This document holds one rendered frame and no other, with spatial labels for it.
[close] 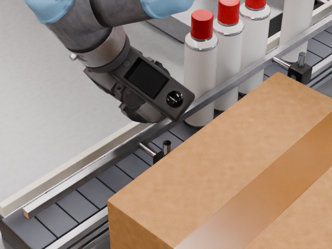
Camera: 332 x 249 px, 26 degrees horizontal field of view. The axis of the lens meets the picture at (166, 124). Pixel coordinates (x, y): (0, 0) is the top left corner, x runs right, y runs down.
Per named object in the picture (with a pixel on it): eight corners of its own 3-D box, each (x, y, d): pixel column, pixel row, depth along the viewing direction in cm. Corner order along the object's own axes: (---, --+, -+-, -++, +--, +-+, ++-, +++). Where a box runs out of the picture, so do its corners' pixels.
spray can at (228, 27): (221, 90, 126) (228, -13, 112) (243, 103, 123) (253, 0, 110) (200, 103, 123) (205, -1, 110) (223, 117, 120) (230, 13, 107)
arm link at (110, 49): (125, 18, 92) (84, 66, 91) (139, 36, 95) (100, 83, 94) (87, -5, 96) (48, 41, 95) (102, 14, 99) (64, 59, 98)
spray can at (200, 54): (197, 104, 123) (201, 1, 109) (220, 119, 120) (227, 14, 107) (176, 118, 120) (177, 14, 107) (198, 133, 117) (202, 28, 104)
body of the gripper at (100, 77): (130, 52, 110) (96, 9, 100) (170, 77, 105) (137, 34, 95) (99, 91, 109) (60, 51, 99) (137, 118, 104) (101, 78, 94)
